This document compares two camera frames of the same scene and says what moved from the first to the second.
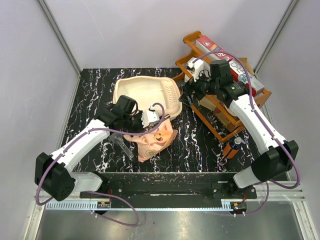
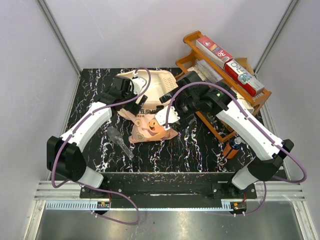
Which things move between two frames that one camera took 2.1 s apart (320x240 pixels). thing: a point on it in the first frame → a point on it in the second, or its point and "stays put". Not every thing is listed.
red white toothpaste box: [208, 46] stays put
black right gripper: [187, 89] → [185, 119]
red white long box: [240, 74] stays put
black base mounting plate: [172, 185] stays put
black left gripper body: [133, 123] → [133, 107]
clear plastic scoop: [118, 138] stays put
